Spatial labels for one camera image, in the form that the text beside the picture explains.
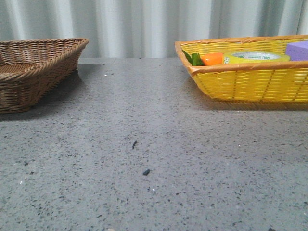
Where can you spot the purple foam block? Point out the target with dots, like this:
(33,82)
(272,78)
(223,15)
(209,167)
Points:
(297,51)

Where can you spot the brown wicker basket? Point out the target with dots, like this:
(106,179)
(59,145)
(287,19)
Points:
(31,68)

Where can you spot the orange toy carrot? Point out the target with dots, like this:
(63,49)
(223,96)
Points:
(195,59)

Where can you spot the yellow wicker basket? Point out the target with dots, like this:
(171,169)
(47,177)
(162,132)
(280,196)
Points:
(253,82)

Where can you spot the white pleated curtain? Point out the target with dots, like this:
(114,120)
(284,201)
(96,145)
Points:
(148,28)

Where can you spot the yellow tape roll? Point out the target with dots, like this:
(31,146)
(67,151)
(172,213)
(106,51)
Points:
(238,57)

